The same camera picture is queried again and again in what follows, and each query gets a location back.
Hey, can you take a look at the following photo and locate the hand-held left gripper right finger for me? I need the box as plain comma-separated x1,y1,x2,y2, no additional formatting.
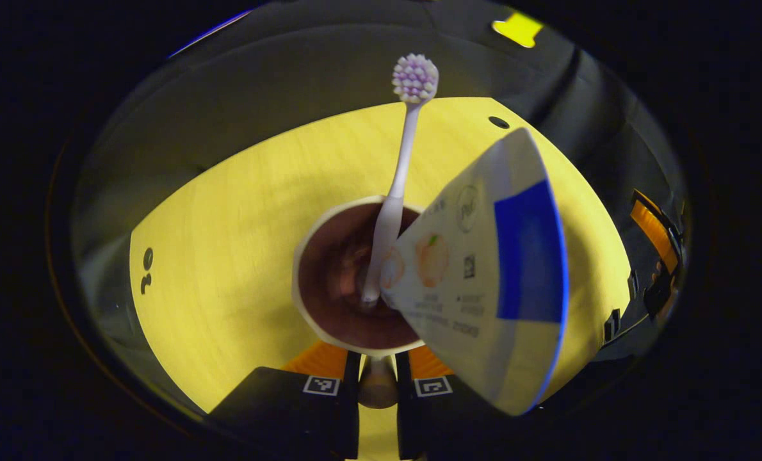
395,344,535,459

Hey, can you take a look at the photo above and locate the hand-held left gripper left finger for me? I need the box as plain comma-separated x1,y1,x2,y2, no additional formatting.
208,339,362,459

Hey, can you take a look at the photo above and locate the beige cup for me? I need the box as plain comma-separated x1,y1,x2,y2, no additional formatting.
291,195,430,410

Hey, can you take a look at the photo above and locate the white toothpaste tube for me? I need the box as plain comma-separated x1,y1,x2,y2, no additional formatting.
380,127,570,417

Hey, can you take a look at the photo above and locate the white toothbrush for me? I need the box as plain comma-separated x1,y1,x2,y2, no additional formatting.
361,54,440,305

